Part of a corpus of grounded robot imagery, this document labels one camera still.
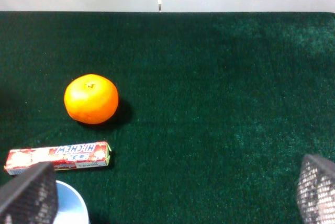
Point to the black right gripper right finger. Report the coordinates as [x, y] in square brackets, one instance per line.
[315, 190]

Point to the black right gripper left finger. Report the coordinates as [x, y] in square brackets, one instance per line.
[30, 197]

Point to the light blue bowl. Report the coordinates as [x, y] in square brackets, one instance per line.
[71, 206]

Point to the Hi-Chew candy stick pack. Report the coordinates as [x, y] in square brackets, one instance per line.
[63, 157]

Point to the orange mandarin fruit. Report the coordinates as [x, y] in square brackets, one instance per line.
[91, 99]

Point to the green felt table cloth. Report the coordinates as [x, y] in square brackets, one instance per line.
[215, 114]

